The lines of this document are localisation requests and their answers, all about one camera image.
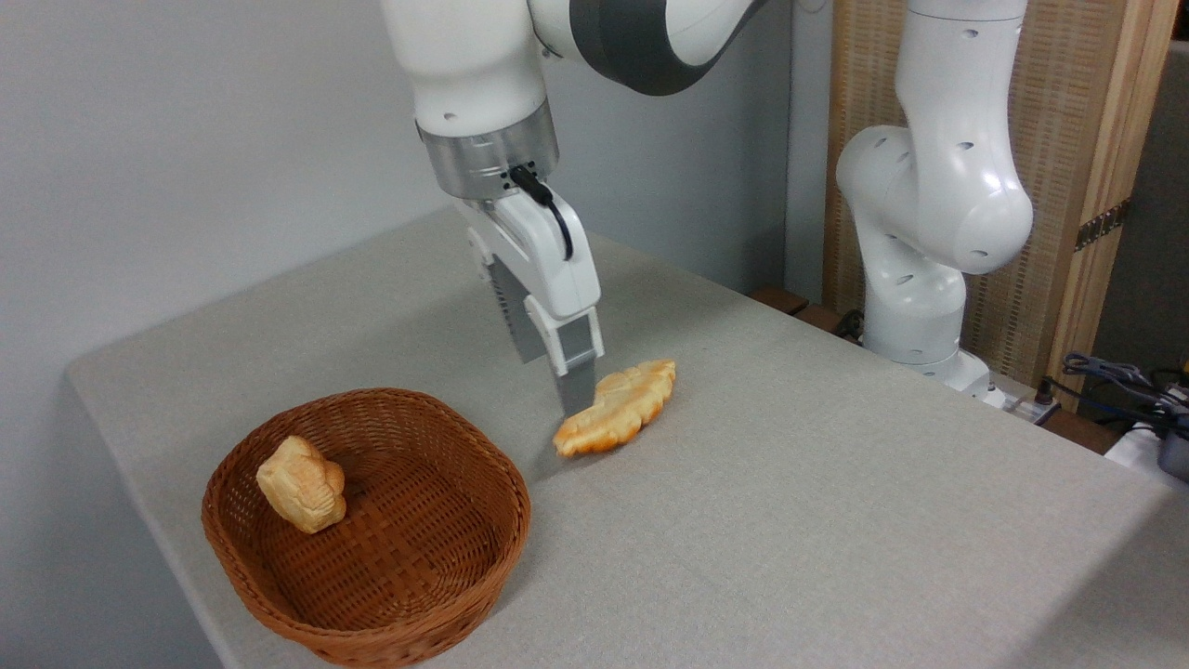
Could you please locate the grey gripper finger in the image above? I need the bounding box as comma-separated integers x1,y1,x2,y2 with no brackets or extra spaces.
524,295,607,420
487,255,550,365

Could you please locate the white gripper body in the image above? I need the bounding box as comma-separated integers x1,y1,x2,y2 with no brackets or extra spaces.
454,182,604,322

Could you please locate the long braided bread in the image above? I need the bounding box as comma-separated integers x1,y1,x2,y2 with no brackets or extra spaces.
553,359,678,459

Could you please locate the small chunky bread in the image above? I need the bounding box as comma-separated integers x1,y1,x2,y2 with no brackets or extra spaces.
255,434,348,535

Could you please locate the brown wicker basket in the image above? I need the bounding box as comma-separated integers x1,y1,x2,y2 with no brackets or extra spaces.
201,387,533,669

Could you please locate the wooden lattice screen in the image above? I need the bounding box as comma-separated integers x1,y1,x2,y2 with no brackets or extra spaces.
821,0,1182,415

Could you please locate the black metal hinge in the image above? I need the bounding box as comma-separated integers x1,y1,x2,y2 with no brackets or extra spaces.
1074,197,1133,253

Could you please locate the white box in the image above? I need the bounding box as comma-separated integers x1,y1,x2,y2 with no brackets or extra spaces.
1104,420,1189,495

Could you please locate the dark grey container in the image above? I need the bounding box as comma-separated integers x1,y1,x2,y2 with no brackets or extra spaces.
1156,426,1189,483

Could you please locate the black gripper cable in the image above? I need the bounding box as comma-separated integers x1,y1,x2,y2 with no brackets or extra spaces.
507,164,575,262

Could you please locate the bundle of dark cables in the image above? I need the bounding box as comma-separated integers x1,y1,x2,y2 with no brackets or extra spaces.
1061,351,1189,430

